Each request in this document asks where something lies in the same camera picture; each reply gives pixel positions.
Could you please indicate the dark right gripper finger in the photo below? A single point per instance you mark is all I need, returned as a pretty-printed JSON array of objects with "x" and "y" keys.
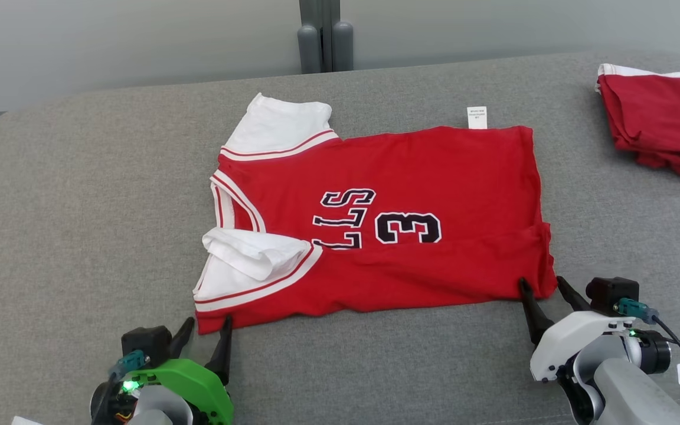
[
  {"x": 571, "y": 298},
  {"x": 536, "y": 316}
]

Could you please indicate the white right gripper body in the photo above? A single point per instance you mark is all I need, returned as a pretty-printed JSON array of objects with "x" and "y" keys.
[{"x": 570, "y": 339}]

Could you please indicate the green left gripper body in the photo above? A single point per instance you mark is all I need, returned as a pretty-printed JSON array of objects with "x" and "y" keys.
[{"x": 195, "y": 381}]

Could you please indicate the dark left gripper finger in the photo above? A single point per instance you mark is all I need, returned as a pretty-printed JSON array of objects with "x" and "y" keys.
[
  {"x": 182, "y": 341},
  {"x": 222, "y": 354}
]

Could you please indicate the red jersey with black lettering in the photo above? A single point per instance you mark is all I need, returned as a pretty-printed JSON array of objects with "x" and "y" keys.
[{"x": 434, "y": 165}]

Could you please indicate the red shorts with white waistband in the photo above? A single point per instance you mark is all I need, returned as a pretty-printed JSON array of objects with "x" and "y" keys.
[{"x": 659, "y": 118}]

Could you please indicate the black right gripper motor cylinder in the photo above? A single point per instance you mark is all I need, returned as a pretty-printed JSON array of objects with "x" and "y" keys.
[{"x": 653, "y": 351}]

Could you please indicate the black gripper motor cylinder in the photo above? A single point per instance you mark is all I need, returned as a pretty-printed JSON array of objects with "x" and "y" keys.
[
  {"x": 653, "y": 351},
  {"x": 104, "y": 404}
]

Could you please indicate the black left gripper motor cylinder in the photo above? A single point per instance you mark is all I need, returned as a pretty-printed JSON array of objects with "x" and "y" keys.
[{"x": 104, "y": 404}]

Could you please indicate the grey fabric sofa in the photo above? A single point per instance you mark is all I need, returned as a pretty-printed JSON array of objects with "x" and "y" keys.
[{"x": 80, "y": 236}]

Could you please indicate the grey vertical partition column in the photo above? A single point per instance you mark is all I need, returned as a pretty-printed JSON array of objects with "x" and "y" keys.
[{"x": 321, "y": 15}]

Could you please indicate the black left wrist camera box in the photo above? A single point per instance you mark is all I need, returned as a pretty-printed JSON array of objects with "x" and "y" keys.
[{"x": 145, "y": 345}]

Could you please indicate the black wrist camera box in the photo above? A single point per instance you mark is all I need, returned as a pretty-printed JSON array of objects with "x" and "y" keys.
[
  {"x": 145, "y": 345},
  {"x": 611, "y": 292}
]

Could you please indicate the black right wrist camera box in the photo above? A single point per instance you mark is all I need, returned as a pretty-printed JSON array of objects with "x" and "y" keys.
[{"x": 611, "y": 292}]

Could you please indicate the grey round-top post cap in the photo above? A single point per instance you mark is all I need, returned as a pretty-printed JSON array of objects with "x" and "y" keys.
[
  {"x": 343, "y": 47},
  {"x": 309, "y": 50}
]

